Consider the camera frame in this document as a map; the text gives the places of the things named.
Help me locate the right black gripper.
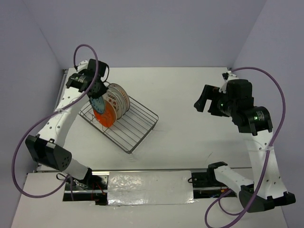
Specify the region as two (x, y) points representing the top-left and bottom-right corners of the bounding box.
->
(193, 84), (236, 117)

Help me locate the blue patterned small plate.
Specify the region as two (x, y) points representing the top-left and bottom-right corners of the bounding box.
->
(89, 96), (105, 114)

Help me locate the orange plastic plate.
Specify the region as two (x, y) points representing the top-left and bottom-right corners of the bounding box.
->
(93, 101), (117, 127)

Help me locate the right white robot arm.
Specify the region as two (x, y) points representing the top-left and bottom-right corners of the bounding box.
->
(194, 71), (296, 213)

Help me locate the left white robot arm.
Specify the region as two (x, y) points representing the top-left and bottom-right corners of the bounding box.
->
(25, 59), (109, 190)

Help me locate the white plate red lettering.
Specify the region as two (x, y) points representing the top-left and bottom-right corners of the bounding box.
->
(103, 90), (123, 120)

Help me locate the cream peach plate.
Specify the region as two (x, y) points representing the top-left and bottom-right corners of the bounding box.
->
(104, 101), (117, 125)

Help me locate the silver foil sheet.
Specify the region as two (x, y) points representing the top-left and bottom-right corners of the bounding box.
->
(107, 171), (194, 206)

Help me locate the grey wire dish rack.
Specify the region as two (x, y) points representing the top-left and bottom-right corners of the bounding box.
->
(79, 97), (159, 154)

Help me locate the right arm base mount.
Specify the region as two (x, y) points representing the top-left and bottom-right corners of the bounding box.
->
(187, 169), (228, 199)

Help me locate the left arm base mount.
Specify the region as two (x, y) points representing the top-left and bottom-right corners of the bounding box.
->
(62, 175), (108, 206)

